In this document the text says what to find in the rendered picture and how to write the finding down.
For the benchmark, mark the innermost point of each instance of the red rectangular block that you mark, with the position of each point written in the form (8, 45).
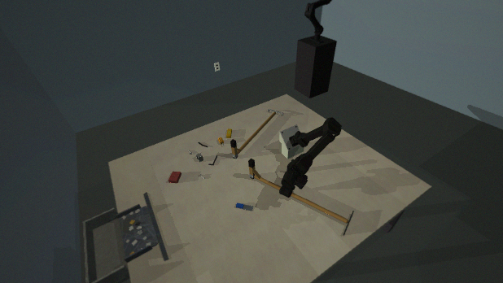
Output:
(174, 178)

